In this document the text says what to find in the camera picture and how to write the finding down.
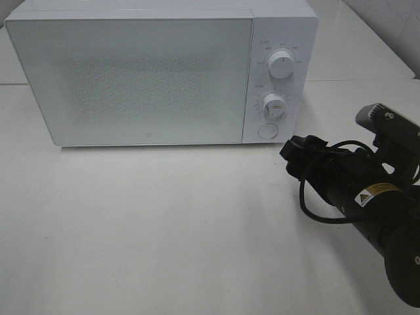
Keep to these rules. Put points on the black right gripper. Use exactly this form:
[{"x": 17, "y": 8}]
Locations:
[{"x": 341, "y": 174}]

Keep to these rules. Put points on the round white door button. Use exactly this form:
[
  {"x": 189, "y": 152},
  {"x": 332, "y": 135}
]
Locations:
[{"x": 268, "y": 131}]

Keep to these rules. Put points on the white timer knob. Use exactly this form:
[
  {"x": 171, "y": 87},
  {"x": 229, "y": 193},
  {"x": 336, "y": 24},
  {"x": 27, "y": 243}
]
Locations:
[{"x": 273, "y": 105}]

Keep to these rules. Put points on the white microwave door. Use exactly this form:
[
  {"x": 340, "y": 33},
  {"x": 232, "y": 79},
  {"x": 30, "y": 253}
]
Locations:
[{"x": 136, "y": 82}]

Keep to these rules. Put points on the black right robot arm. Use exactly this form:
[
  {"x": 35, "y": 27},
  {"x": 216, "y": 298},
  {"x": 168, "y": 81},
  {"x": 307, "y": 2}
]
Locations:
[{"x": 393, "y": 232}]

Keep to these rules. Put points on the upper white power knob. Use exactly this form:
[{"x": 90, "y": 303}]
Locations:
[{"x": 281, "y": 63}]

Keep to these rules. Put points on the white microwave oven body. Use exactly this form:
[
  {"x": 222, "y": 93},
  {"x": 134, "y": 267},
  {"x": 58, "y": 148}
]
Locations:
[{"x": 276, "y": 25}]

